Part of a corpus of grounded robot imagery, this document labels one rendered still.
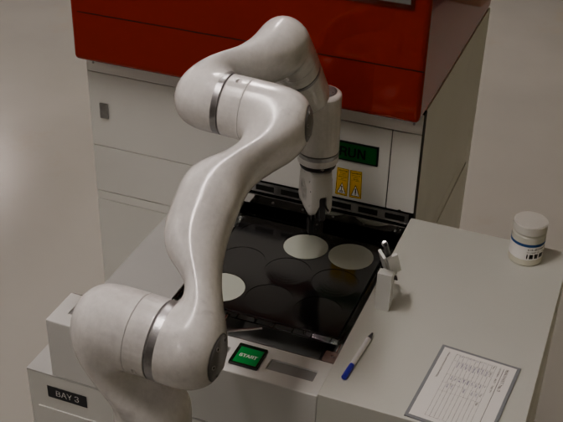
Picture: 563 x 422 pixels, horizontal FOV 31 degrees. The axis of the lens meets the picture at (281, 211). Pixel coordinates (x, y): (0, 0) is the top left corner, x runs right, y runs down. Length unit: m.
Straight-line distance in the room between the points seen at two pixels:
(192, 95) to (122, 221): 1.07
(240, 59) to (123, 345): 0.50
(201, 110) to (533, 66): 4.13
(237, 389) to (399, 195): 0.64
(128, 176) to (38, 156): 2.04
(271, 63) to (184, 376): 0.53
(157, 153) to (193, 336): 1.09
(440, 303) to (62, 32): 4.11
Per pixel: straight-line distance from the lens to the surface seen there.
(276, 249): 2.25
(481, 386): 1.84
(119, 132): 2.48
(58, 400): 2.11
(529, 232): 2.12
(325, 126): 1.99
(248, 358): 1.85
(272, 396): 1.83
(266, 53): 1.63
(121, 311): 1.45
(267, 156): 1.53
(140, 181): 2.51
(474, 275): 2.11
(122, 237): 2.64
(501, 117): 4.98
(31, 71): 5.37
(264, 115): 1.53
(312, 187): 2.05
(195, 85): 1.58
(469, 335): 1.95
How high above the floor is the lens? 2.17
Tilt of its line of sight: 32 degrees down
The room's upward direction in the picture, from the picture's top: 2 degrees clockwise
